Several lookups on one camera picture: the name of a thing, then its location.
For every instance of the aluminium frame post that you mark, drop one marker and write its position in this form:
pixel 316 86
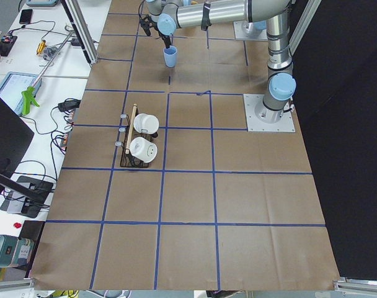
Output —
pixel 77 20

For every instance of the black smartphone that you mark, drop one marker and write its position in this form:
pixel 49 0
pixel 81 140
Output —
pixel 25 16

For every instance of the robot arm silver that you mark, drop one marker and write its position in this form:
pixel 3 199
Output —
pixel 271 17

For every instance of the white smiley mug near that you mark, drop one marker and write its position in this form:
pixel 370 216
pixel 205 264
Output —
pixel 143 149

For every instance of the black wire mug rack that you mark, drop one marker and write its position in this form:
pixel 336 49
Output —
pixel 138 136

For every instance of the yellow screwdriver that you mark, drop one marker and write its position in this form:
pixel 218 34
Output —
pixel 41 47

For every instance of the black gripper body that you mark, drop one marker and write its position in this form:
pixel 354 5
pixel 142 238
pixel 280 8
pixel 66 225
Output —
pixel 165 39

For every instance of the black power adapter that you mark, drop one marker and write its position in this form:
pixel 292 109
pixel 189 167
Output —
pixel 69 104

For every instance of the blue framed tablet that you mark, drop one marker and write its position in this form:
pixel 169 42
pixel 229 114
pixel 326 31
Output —
pixel 11 87

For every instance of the green electronic device box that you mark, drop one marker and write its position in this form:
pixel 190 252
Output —
pixel 15 251

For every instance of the black monitor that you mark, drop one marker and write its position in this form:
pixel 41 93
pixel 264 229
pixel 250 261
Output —
pixel 15 138

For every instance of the white mug far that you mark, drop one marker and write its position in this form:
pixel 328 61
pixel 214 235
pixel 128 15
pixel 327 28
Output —
pixel 146 123

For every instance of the light blue plastic cup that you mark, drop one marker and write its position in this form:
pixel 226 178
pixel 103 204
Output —
pixel 170 56

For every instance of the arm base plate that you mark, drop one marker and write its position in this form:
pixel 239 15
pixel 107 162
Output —
pixel 255 31
pixel 269 124

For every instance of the wooden rack handle rod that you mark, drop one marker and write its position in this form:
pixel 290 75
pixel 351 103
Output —
pixel 130 130

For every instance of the green handled grabber tool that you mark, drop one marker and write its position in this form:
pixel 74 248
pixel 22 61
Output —
pixel 27 95

